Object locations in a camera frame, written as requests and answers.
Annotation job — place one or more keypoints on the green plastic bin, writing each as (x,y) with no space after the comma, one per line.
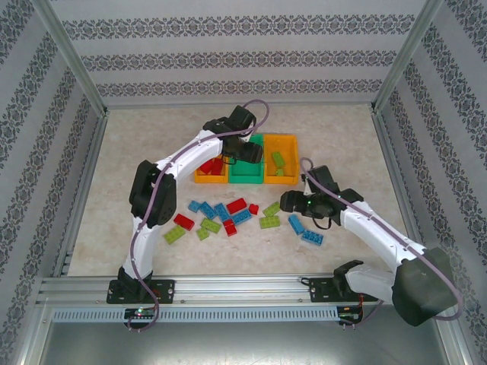
(245,176)

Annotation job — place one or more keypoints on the small green lego brick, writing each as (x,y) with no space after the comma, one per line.
(281,172)
(202,233)

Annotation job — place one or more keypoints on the orange plastic bin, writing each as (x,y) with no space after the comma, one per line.
(213,178)
(291,152)

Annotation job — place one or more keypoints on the small red lego brick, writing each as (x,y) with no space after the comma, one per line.
(254,208)

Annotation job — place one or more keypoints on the small blue lego brick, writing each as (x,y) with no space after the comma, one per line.
(194,205)

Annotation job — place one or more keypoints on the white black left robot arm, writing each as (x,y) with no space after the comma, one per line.
(190,156)

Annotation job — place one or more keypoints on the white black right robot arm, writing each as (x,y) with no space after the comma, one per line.
(380,232)

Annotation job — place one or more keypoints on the small circuit board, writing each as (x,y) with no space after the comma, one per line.
(350,316)
(141,313)

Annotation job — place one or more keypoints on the grey metal panel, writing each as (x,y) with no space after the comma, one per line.
(243,346)

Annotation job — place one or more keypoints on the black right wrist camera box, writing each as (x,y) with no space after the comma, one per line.
(323,178)

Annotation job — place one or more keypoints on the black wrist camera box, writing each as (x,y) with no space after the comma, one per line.
(323,178)
(241,117)

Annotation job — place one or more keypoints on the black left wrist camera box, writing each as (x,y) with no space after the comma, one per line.
(241,117)

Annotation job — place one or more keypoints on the aluminium side rail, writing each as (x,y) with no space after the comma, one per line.
(388,152)
(95,152)

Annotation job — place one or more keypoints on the aluminium mounting rail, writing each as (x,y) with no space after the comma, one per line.
(243,291)

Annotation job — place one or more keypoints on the aluminium frame post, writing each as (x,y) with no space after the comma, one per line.
(68,57)
(28,338)
(403,57)
(454,338)

